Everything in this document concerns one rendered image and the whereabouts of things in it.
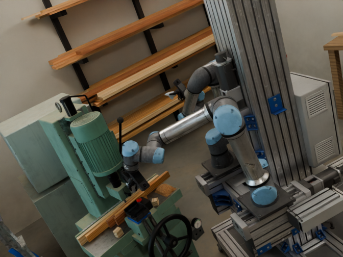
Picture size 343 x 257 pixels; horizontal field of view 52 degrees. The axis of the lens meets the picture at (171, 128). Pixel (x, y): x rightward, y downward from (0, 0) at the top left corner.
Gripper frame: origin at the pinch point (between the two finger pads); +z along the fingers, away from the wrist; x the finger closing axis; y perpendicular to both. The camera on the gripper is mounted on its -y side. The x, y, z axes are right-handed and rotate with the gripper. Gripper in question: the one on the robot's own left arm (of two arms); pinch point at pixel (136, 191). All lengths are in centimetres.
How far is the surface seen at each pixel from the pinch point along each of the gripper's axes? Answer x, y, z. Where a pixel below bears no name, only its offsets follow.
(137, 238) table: 12.1, -13.7, 16.4
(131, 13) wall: -190, 223, 59
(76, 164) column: 10.6, 38.8, 4.2
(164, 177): -28.7, 6.4, 21.9
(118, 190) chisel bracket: 3.4, 11.1, 7.7
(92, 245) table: 29.8, 1.9, 22.0
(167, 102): -165, 134, 130
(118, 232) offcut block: 17.4, -5.4, 14.5
